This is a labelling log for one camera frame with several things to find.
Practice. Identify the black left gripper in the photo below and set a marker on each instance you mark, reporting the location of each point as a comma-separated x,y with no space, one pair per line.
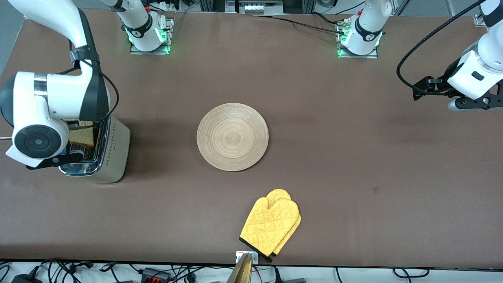
441,85

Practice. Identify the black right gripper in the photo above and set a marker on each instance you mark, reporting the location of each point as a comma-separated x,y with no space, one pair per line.
73,126

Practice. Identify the bread slice with brown crust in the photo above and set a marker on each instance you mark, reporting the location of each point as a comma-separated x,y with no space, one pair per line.
84,136

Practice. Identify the silver two-slot toaster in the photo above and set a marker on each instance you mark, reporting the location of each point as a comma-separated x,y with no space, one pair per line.
116,157

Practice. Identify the round light wooden plate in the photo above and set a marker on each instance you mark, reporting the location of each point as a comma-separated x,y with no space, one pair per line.
232,137

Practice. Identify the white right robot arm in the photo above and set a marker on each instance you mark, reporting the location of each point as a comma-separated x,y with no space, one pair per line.
59,94

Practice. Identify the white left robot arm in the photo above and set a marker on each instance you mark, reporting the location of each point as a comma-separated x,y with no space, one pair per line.
491,51

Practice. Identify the black power adapter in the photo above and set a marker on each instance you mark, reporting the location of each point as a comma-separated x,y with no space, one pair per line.
25,279

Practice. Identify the black red connector box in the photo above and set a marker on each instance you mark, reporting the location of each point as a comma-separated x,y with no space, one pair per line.
155,275

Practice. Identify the yellow quilted oven mitt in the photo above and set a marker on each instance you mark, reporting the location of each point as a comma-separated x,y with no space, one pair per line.
279,193
267,228

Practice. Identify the white power strip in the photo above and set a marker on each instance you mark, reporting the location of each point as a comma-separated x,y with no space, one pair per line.
260,7

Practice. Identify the gold metal wedge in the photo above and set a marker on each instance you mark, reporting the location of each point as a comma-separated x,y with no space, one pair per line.
241,271

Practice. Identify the metal table corner bracket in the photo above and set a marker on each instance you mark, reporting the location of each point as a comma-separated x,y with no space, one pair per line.
478,21

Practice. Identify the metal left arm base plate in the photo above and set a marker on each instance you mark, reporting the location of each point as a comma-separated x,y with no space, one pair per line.
357,56

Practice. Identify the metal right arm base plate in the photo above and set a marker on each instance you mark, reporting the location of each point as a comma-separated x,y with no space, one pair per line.
151,52

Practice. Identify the white table edge bracket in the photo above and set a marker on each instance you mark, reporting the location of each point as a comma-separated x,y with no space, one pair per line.
254,257

